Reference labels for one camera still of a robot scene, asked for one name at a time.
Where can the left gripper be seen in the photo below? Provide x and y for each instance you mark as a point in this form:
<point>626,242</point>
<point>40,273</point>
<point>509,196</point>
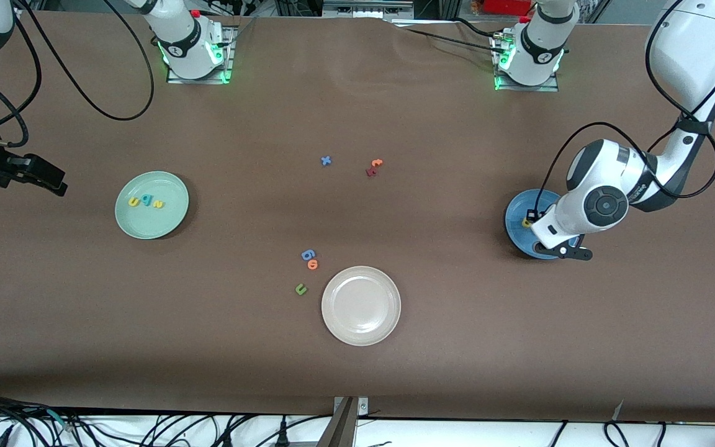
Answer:
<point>534,216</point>

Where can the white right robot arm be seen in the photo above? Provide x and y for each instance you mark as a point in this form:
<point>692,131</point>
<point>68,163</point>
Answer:
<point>180,37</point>

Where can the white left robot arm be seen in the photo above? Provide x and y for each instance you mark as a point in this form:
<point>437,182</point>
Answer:
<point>692,49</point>

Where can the blue plate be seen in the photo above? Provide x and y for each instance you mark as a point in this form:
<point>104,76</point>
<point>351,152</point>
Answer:
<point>516,239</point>

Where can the green plate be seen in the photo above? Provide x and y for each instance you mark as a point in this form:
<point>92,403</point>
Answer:
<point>159,223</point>

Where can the beige plate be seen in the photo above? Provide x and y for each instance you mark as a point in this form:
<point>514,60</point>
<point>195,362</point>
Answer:
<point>360,305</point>

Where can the red box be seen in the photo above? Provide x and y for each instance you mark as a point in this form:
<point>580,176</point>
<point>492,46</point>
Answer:
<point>506,6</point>

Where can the white tape scrap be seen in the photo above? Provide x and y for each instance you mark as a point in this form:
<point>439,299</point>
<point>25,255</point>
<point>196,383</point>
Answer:
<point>618,411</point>

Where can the blue foam digit six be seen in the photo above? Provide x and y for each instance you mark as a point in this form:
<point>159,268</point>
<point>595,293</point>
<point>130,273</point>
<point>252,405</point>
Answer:
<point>304,254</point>

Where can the brown table cover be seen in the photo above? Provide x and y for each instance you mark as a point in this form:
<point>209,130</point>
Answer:
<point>357,372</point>

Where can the green foam letter u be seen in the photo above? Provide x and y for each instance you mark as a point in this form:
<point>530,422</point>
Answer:
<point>298,290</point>

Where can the grey power strip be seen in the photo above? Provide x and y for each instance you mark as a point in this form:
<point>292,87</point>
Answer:
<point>364,9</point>

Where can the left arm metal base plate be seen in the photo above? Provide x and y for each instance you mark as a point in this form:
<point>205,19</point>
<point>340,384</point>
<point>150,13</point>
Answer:
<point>525,88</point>

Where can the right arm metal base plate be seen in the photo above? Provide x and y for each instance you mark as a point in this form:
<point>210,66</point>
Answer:
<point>199,81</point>

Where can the metal bracket plate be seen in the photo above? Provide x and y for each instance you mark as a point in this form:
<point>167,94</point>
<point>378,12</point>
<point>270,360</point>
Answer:
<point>362,406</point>

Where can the grey metal post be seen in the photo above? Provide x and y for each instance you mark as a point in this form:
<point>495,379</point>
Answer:
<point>342,428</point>

